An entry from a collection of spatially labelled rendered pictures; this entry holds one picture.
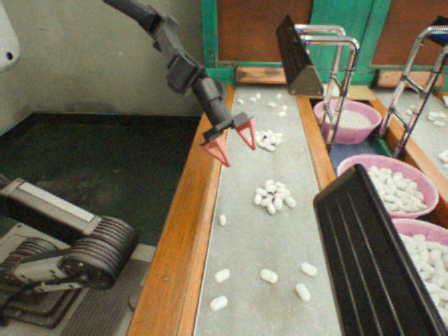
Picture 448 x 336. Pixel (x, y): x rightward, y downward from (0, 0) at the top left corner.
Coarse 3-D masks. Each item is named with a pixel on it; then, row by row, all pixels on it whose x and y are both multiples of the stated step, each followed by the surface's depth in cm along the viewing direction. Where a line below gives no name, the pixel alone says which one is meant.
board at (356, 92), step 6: (348, 90) 133; (354, 90) 133; (360, 90) 133; (366, 90) 133; (306, 96) 128; (312, 96) 128; (324, 96) 128; (336, 96) 128; (354, 96) 128; (360, 96) 128; (366, 96) 128; (372, 96) 127
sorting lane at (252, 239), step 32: (288, 96) 137; (256, 128) 112; (288, 128) 112; (256, 160) 94; (288, 160) 94; (224, 192) 82; (256, 224) 72; (288, 224) 72; (224, 256) 64; (256, 256) 64; (288, 256) 64; (320, 256) 64; (224, 288) 58; (256, 288) 58; (288, 288) 58; (320, 288) 58; (224, 320) 53; (256, 320) 53; (288, 320) 53; (320, 320) 53
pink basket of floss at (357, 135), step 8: (320, 104) 124; (336, 104) 127; (352, 104) 126; (360, 104) 124; (320, 112) 125; (360, 112) 124; (368, 112) 121; (376, 112) 117; (376, 120) 115; (328, 128) 112; (344, 128) 107; (352, 128) 106; (360, 128) 106; (368, 128) 107; (336, 136) 112; (344, 136) 111; (352, 136) 110; (360, 136) 111
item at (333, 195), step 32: (320, 192) 34; (352, 192) 30; (320, 224) 32; (352, 224) 28; (384, 224) 25; (352, 256) 26; (384, 256) 23; (352, 288) 24; (384, 288) 22; (416, 288) 20; (352, 320) 23; (384, 320) 21; (416, 320) 19
